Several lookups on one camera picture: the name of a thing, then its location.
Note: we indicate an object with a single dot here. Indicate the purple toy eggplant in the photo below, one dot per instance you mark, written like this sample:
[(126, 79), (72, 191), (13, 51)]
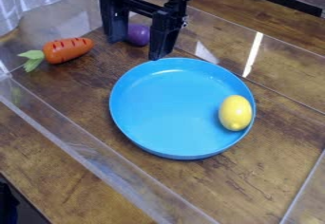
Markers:
[(138, 35)]

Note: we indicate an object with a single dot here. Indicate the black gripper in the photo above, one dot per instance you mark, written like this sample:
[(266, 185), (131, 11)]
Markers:
[(167, 22)]

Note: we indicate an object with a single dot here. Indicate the orange toy carrot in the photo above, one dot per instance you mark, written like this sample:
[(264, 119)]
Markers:
[(56, 52)]

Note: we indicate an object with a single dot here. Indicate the yellow toy lemon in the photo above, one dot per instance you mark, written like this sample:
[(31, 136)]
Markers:
[(235, 113)]

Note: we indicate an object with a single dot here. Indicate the blue round plastic tray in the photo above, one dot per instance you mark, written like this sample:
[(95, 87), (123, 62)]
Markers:
[(165, 103)]

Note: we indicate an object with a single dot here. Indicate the clear acrylic enclosure wall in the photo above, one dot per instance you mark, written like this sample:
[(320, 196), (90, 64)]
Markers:
[(84, 173)]

